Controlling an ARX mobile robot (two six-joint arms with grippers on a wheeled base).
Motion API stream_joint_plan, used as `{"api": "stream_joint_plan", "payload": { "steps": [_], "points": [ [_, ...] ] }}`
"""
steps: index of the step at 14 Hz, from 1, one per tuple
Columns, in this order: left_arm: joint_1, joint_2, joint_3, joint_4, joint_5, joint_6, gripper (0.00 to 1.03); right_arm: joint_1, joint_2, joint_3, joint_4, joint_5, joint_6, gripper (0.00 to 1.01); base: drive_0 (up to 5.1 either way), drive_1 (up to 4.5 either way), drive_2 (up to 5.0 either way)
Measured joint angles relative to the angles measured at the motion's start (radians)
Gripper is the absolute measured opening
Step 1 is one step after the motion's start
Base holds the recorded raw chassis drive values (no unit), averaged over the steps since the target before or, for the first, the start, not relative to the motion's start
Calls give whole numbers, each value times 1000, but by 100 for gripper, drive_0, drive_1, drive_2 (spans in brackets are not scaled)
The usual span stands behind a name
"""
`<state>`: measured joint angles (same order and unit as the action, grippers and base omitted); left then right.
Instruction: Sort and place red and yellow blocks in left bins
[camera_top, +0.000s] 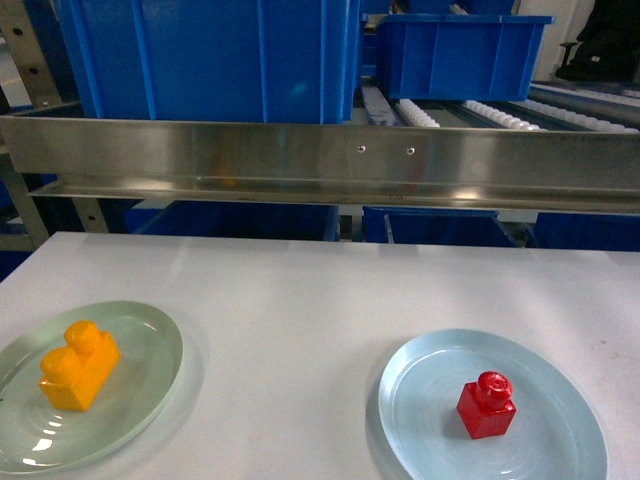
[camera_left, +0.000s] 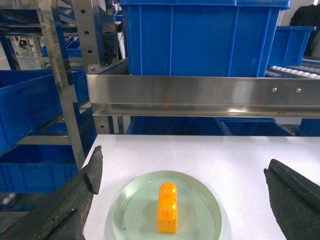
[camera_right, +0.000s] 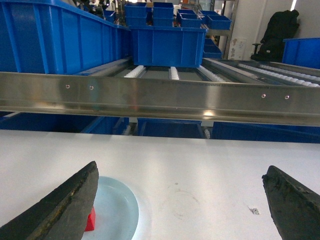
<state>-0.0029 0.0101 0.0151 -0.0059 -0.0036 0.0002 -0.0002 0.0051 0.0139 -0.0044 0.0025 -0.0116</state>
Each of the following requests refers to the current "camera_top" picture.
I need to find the light blue glass plate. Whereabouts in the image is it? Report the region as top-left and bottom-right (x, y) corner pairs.
(378, 329), (608, 479)

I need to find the stainless steel shelf rail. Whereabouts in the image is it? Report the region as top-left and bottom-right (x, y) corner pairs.
(1, 116), (639, 215)

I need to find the large blue plastic bin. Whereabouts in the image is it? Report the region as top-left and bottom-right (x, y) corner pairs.
(56, 1), (360, 124)

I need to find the yellow two-stud toy block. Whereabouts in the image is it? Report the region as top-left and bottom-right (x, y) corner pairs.
(39, 319), (121, 412)

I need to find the clear green glass plate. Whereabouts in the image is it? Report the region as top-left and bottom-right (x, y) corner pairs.
(1, 301), (183, 475)

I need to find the small blue plastic bin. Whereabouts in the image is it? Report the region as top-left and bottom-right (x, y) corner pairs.
(362, 14), (555, 102)

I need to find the perforated steel rack post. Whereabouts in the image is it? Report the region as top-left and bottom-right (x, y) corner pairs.
(1, 1), (63, 251)

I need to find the lower blue bin right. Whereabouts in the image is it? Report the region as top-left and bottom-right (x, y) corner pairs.
(530, 213), (639, 252)

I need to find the lower blue bin left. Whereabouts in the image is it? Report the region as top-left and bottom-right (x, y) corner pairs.
(124, 201), (340, 242)

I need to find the red one-stud toy block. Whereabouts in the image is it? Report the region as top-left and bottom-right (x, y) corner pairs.
(456, 371), (517, 440)

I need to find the lower blue bin middle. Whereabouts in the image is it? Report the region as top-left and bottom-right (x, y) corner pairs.
(362, 206), (519, 248)

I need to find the black office chair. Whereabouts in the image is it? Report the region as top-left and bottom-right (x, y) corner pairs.
(555, 0), (639, 83)

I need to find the white roller conveyor track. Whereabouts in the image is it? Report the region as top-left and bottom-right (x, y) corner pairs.
(356, 84), (639, 135)

